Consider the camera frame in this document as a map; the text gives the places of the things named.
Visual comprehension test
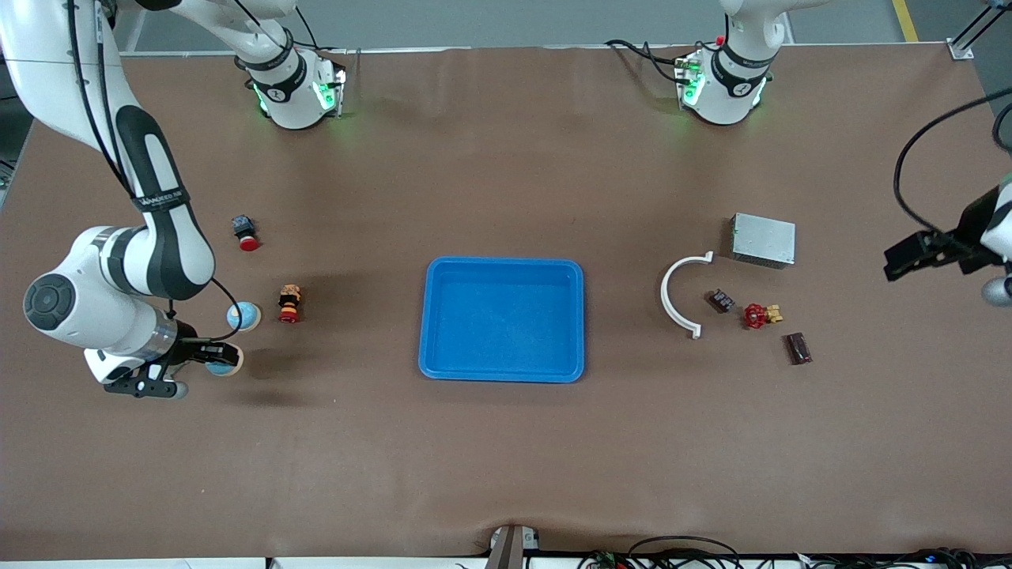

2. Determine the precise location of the white curved plastic bracket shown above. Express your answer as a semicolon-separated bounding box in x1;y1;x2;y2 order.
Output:
660;251;715;340

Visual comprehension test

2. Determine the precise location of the aluminium frame post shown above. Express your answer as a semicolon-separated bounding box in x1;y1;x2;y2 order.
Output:
947;0;1012;61

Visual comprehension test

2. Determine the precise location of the black right base cable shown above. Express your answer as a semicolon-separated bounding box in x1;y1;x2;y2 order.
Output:
269;8;349;56

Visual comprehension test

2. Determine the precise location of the black base cable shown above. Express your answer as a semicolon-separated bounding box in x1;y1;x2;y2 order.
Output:
605;40;689;84
269;8;349;56

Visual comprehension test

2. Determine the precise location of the grey table clamp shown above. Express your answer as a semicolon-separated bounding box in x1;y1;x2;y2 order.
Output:
486;524;542;569

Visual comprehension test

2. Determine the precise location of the black left base cable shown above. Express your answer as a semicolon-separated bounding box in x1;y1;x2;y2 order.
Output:
605;40;689;84

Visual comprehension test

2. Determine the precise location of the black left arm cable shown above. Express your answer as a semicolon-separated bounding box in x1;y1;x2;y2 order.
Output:
893;85;1012;234

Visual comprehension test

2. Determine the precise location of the metal table edge rail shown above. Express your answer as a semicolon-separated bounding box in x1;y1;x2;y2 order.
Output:
119;43;953;58

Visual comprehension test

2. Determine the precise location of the brown table mat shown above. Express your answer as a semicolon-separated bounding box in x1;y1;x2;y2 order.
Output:
0;43;1012;562

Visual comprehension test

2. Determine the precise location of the silver metal box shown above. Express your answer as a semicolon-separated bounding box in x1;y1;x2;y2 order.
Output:
730;213;797;270

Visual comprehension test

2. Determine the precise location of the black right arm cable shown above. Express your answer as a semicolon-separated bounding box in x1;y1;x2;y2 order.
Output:
67;0;242;341

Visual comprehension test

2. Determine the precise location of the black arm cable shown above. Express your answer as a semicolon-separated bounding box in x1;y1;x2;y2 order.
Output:
67;0;242;341
893;85;1012;234

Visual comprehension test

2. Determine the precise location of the blue plastic tray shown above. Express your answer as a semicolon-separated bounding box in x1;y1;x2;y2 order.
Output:
418;257;586;384

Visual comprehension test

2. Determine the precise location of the black looped cable bundle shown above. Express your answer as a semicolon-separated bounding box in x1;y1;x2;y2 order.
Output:
577;536;744;569

